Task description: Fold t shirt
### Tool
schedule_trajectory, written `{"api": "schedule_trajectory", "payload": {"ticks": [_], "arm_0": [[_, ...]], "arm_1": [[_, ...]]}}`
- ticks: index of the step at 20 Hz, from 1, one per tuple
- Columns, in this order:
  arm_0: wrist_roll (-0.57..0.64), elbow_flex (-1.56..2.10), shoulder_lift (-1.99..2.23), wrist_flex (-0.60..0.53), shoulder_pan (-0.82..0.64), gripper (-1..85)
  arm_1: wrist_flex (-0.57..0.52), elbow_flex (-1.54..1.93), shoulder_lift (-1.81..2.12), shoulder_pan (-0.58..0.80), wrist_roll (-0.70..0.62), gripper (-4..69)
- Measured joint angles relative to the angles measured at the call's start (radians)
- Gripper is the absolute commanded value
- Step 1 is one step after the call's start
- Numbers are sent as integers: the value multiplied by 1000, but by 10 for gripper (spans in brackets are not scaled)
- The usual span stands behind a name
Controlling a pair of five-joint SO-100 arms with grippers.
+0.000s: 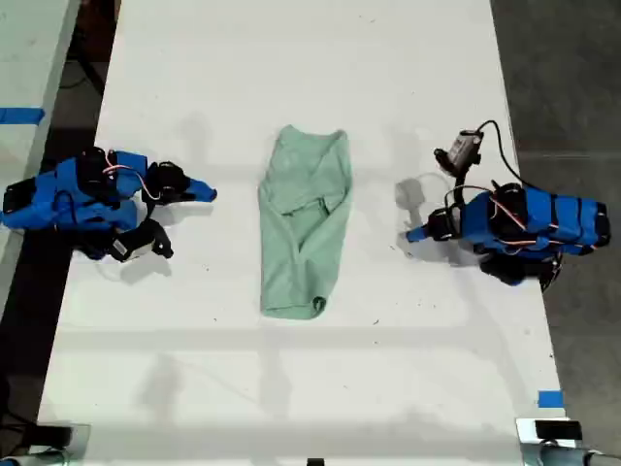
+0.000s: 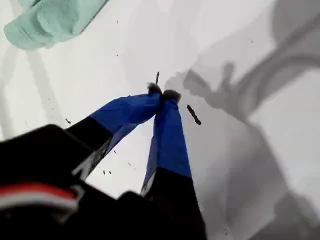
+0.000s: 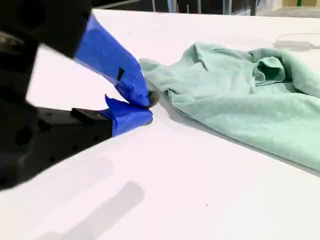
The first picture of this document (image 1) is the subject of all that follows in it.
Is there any grey metal tube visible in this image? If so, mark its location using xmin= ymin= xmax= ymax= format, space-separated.
xmin=520 ymin=442 xmax=621 ymax=466
xmin=0 ymin=448 xmax=75 ymax=466

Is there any black box on white plate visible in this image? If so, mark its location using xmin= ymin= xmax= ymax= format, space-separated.
xmin=514 ymin=416 xmax=584 ymax=446

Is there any black box on clear plate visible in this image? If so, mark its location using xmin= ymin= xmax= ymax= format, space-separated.
xmin=27 ymin=422 xmax=92 ymax=458

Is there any white side table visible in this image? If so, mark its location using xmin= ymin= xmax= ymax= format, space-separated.
xmin=0 ymin=0 xmax=82 ymax=312

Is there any long blue tape strip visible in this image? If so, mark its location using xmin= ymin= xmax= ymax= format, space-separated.
xmin=0 ymin=107 xmax=47 ymax=125

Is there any pale green T-shirt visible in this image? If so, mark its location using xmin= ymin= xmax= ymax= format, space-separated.
xmin=256 ymin=123 xmax=354 ymax=321

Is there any small blue tape square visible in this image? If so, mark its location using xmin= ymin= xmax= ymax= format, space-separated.
xmin=537 ymin=389 xmax=566 ymax=410

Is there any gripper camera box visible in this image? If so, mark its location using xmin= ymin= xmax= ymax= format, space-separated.
xmin=108 ymin=234 xmax=154 ymax=264
xmin=445 ymin=128 xmax=484 ymax=167

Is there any black camera cable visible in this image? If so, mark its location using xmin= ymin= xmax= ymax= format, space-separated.
xmin=476 ymin=119 xmax=533 ymax=189

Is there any camera black stalk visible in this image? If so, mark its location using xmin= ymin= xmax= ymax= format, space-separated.
xmin=126 ymin=217 xmax=175 ymax=259
xmin=433 ymin=147 xmax=481 ymax=189

